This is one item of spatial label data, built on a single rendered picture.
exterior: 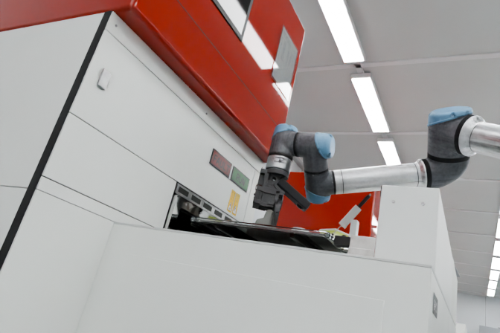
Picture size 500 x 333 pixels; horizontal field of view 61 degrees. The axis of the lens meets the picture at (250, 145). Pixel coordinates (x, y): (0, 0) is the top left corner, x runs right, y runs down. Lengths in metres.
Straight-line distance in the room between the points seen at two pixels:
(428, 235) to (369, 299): 0.15
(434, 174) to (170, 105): 0.78
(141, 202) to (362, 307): 0.56
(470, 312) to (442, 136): 13.03
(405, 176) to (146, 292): 0.82
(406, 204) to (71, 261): 0.63
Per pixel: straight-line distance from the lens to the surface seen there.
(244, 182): 1.40
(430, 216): 0.76
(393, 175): 1.33
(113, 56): 0.96
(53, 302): 0.90
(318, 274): 0.71
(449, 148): 1.32
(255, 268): 0.75
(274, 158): 1.26
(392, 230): 0.76
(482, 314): 14.25
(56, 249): 0.88
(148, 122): 1.02
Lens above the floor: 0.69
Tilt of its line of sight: 22 degrees up
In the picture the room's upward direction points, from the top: 13 degrees clockwise
